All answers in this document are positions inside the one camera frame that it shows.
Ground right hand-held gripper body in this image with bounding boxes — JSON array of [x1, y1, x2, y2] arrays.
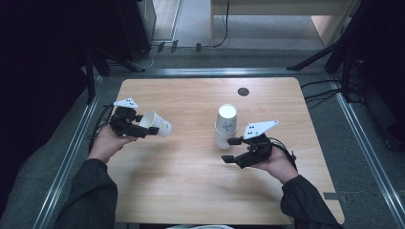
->
[[235, 119, 281, 170]]

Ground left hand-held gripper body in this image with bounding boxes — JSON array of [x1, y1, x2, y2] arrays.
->
[[109, 96, 150, 139]]

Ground person's left hand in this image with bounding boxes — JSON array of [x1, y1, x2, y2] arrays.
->
[[88, 123, 139, 165]]

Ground person's right hand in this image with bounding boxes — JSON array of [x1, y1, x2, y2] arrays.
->
[[246, 144, 300, 186]]

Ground black stand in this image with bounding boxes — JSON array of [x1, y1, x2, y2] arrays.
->
[[83, 47, 146, 106], [286, 0, 367, 103]]

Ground black cabinet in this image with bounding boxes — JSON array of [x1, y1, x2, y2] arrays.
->
[[115, 0, 157, 63]]

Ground grey tape piece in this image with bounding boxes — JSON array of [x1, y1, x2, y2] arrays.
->
[[323, 191, 349, 204]]

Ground dark curtain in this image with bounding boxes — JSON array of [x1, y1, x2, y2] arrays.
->
[[359, 0, 405, 154], [0, 0, 96, 218]]

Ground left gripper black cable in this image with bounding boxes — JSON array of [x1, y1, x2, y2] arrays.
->
[[88, 103, 117, 154]]

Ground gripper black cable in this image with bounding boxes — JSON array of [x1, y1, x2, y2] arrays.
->
[[88, 103, 117, 154], [268, 136, 299, 171]]

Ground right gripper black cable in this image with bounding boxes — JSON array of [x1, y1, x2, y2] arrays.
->
[[268, 136, 299, 171]]

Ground white floor cable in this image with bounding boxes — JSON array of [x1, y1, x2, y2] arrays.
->
[[133, 44, 160, 71]]

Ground metal floor rail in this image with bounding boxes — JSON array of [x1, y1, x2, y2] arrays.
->
[[330, 75, 405, 229], [108, 67, 326, 78], [32, 75, 103, 229]]

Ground black floor cables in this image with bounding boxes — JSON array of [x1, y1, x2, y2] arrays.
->
[[300, 79, 364, 111]]

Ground black hanging cable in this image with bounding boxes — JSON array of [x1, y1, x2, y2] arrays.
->
[[211, 0, 231, 49]]

